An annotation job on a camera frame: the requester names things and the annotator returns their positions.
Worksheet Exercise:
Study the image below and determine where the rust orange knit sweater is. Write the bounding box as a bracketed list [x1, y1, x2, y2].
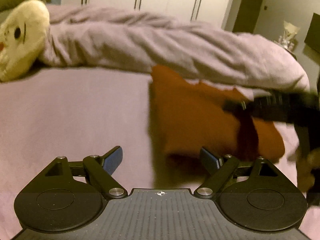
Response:
[151, 65, 285, 162]

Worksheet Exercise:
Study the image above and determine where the pink bed sheet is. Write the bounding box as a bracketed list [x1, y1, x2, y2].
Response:
[0, 65, 320, 240]

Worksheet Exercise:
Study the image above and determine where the crumpled white bag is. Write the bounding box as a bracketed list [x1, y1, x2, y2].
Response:
[274, 21, 300, 52]

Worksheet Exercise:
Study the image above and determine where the dark door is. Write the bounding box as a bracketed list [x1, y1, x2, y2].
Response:
[233, 0, 263, 33]

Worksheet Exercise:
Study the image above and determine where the grey fleece blanket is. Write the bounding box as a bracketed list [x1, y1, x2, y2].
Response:
[39, 5, 310, 92]

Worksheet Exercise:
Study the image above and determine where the cream plush cat toy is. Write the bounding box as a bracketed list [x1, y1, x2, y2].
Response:
[1, 0, 50, 82]

